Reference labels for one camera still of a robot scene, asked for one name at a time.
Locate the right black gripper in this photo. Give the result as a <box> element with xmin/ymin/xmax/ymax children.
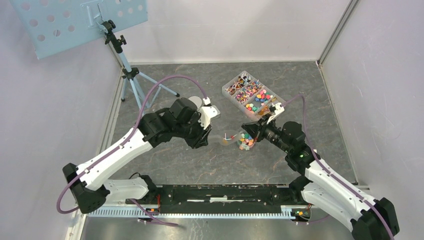
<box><xmin>241</xmin><ymin>113</ymin><xmax>291</xmax><ymax>154</ymax></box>

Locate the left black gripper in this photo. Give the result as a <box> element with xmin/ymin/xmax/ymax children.
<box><xmin>174</xmin><ymin>113</ymin><xmax>213</xmax><ymax>150</ymax></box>

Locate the small clear glass jar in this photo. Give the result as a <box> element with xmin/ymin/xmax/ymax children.
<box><xmin>236</xmin><ymin>130</ymin><xmax>255</xmax><ymax>151</ymax></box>

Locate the clear plastic scoop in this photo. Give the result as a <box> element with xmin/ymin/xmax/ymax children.
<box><xmin>208</xmin><ymin>130</ymin><xmax>241</xmax><ymax>146</ymax></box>

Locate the clear compartment candy box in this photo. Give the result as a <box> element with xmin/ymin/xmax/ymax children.
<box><xmin>221</xmin><ymin>70</ymin><xmax>285</xmax><ymax>121</ymax></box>

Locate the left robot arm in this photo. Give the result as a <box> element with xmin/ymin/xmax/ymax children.
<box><xmin>62</xmin><ymin>97</ymin><xmax>220</xmax><ymax>214</ymax></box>

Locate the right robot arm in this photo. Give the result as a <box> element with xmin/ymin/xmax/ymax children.
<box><xmin>241</xmin><ymin>118</ymin><xmax>400</xmax><ymax>240</ymax></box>

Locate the silver round jar lid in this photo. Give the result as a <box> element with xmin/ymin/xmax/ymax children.
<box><xmin>188</xmin><ymin>96</ymin><xmax>203</xmax><ymax>109</ymax></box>

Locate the light blue music stand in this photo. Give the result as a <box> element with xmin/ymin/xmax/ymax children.
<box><xmin>9</xmin><ymin>0</ymin><xmax>181</xmax><ymax>115</ymax></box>

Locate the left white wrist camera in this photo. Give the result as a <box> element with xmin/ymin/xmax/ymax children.
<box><xmin>197</xmin><ymin>97</ymin><xmax>220</xmax><ymax>130</ymax></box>

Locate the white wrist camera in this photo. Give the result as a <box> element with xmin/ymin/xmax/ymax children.
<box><xmin>265</xmin><ymin>102</ymin><xmax>285</xmax><ymax>125</ymax></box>
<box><xmin>197</xmin><ymin>97</ymin><xmax>220</xmax><ymax>130</ymax></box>

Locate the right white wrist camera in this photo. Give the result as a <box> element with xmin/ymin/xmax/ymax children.
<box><xmin>265</xmin><ymin>102</ymin><xmax>285</xmax><ymax>125</ymax></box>

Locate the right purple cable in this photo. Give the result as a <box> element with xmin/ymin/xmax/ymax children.
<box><xmin>281</xmin><ymin>93</ymin><xmax>396</xmax><ymax>240</ymax></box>

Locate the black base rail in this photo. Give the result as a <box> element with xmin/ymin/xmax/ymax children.
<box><xmin>136</xmin><ymin>184</ymin><xmax>312</xmax><ymax>222</ymax></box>

